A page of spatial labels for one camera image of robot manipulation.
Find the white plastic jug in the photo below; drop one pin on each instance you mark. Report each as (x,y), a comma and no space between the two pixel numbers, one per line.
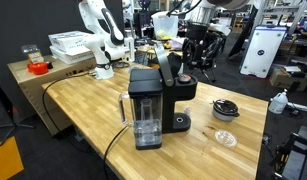
(278,102)

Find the white stacked boxes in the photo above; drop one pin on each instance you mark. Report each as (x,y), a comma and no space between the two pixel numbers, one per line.
(69,48)

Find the beige cabinet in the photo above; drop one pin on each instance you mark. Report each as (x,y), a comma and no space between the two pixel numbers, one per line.
(31,85)

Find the clear storage bin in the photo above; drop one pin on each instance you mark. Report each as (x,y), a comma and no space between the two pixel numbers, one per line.
(165,27)

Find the clear plastic jar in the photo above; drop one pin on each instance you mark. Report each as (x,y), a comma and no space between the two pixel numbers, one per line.
(33,53)

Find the white coffee capsule on table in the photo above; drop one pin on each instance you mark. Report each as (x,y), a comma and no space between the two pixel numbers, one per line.
(187,110)

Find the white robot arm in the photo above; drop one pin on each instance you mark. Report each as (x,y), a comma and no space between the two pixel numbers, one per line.
(106,41)

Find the clear water tank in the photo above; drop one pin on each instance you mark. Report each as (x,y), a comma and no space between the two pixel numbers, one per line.
(146,119)

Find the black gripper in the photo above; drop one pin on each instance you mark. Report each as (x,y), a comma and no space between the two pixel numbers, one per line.
(196,31)

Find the cardboard box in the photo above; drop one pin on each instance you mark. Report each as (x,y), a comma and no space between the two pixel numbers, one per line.
(283,79)

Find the black office chair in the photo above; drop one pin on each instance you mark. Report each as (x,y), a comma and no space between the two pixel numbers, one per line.
(201,53)

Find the black lidded grey pot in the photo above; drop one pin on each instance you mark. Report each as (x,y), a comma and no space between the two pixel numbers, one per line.
(225,110)

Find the black coffee maker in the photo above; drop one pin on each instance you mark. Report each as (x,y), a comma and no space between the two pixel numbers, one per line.
(166,80)

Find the orange container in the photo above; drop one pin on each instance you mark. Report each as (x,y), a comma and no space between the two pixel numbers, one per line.
(38,68)

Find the black equipment rack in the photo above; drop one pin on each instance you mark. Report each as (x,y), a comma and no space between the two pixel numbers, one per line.
(290,159)

